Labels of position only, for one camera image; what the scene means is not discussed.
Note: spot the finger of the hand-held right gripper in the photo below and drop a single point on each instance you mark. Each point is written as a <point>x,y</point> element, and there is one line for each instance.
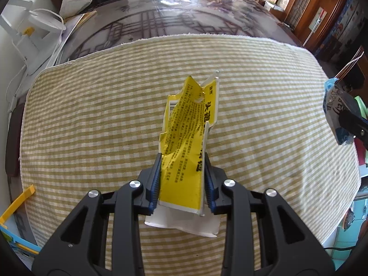
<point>356,126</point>

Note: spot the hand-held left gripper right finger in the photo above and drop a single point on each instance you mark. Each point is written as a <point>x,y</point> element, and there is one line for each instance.
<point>209,189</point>

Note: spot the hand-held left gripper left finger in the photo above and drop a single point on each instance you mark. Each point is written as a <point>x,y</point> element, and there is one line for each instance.
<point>153,187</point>

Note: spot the red bin with green rim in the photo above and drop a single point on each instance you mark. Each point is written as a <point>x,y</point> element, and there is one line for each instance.
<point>360,105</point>

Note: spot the light blue wrapper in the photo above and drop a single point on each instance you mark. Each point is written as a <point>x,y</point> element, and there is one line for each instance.
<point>333,106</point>

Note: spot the yellow cardboard package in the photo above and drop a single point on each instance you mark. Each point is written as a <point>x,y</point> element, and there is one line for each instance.
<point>184,149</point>

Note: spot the green striped cloth mat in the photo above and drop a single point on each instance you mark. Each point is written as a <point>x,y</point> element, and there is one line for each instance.
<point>86,120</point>

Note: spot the blue printed door curtain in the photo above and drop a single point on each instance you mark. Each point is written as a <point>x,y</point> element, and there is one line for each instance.
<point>339,28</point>

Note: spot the blue plastic toy rack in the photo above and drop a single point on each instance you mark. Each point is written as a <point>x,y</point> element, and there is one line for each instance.
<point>17,201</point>

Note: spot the grey floral printed tablecloth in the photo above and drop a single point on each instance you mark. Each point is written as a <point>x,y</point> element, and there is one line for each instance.
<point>172,14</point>

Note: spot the white folding desk lamp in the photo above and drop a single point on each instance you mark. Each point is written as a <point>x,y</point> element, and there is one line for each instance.
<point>37,49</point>

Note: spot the yellow paper envelope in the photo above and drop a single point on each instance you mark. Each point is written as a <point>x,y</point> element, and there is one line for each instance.
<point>83,17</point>

